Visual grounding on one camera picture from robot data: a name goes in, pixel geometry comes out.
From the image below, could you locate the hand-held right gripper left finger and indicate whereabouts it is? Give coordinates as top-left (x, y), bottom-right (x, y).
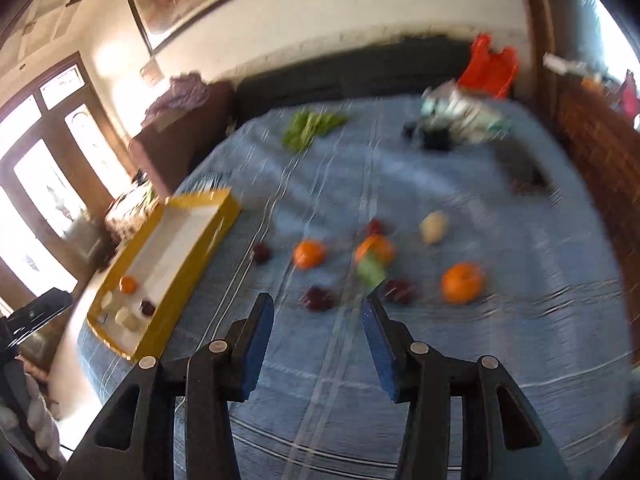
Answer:
top-left (59, 292), bottom-right (276, 480)

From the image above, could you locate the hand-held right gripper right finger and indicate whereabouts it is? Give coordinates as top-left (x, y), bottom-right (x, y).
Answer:
top-left (361, 292), bottom-right (571, 480)

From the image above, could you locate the orange with green leaf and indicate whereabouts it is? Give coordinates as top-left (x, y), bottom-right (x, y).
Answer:
top-left (354, 234), bottom-right (396, 286)

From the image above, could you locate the yellow cardboard box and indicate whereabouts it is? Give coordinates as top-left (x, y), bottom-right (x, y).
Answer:
top-left (86, 187), bottom-right (242, 363)

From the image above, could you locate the round pale cake left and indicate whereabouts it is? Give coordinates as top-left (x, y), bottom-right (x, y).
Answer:
top-left (115, 308), bottom-right (142, 332)

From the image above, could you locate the blue plaid tablecloth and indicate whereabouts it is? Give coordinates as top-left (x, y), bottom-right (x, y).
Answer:
top-left (75, 95), bottom-right (636, 480)

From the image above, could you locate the brown sofa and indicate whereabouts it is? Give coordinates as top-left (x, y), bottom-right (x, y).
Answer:
top-left (127, 80), bottom-right (236, 198)

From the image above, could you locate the green lettuce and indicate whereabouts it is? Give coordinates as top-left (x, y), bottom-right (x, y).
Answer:
top-left (282, 110), bottom-right (348, 153)

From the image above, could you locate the grey cloth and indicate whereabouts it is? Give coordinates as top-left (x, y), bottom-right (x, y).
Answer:
top-left (0, 355), bottom-right (66, 471)

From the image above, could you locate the white and black gadget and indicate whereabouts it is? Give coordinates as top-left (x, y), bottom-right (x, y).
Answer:
top-left (404, 82), bottom-right (513, 151)

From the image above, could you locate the purple floral cloth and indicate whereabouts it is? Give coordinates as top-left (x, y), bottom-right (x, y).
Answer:
top-left (142, 74), bottom-right (211, 126)

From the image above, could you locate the wooden glass door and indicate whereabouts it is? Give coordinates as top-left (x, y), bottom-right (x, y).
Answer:
top-left (0, 52), bottom-right (133, 301)

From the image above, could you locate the black leather sofa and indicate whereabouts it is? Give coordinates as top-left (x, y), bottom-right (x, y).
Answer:
top-left (234, 35), bottom-right (476, 126)

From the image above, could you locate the red plastic bag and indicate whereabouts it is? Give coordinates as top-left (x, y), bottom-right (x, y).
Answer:
top-left (457, 34), bottom-right (519, 101)

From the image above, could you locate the framed horse painting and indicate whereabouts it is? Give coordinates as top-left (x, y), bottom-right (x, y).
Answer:
top-left (125, 0), bottom-right (341, 56)

